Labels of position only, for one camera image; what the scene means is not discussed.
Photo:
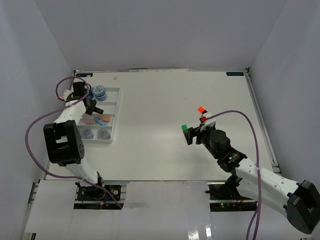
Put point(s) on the blue table label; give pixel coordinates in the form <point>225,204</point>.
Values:
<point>234,73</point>
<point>84,75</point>

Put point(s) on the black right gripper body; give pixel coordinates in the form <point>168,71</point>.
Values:
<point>205,141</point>

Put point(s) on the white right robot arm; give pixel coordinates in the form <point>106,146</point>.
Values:
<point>298,202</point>

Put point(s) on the right blue table label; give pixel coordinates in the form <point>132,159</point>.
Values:
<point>234,73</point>

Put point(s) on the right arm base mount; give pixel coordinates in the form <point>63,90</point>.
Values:
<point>224,199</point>

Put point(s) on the pink stapler case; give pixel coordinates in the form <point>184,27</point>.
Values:
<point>85,120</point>

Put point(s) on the left blue table label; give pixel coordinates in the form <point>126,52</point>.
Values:
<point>84,75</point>

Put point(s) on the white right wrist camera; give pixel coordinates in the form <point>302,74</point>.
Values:
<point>207,120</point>

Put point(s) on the pink cap black highlighter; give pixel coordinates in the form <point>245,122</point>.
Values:
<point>98,110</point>

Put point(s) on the green cap black highlighter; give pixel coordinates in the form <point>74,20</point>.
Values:
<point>185,130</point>

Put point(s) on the orange cap black highlighter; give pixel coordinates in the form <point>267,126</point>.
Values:
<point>202,110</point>

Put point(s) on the blue stapler case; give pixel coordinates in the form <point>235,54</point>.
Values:
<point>100,121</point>

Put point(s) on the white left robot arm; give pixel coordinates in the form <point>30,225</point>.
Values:
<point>63,140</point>

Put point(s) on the blue lidded jar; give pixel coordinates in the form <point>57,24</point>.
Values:
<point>91,95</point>
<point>100,93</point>

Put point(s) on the clear jar of clips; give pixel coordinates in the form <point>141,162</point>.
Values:
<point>86,133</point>

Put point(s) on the white compartment tray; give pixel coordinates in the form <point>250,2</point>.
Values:
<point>98,126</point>

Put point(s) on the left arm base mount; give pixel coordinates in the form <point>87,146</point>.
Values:
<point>91,198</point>

